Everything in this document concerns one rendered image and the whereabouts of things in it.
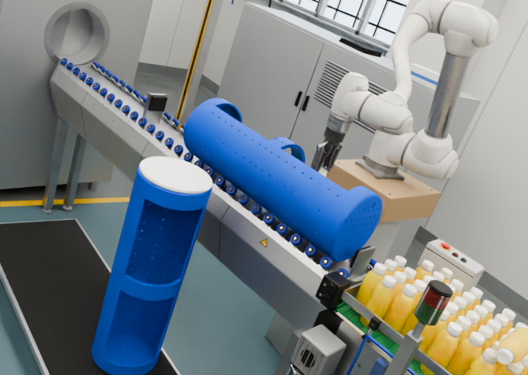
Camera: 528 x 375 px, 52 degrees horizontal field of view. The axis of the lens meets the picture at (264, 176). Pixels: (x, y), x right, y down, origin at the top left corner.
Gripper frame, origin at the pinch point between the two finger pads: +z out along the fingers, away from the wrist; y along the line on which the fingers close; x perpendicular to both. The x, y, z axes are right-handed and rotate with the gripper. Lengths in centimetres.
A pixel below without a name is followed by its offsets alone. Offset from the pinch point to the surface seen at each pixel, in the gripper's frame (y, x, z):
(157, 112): -1, -103, 18
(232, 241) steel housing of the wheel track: 12.8, -18.7, 38.8
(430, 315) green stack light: 39, 70, -2
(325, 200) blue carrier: 12.3, 14.3, 0.3
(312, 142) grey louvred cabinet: -165, -119, 47
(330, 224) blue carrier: 14.4, 20.7, 5.7
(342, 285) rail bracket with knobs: 22.3, 37.7, 17.1
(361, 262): 1.4, 31.2, 17.5
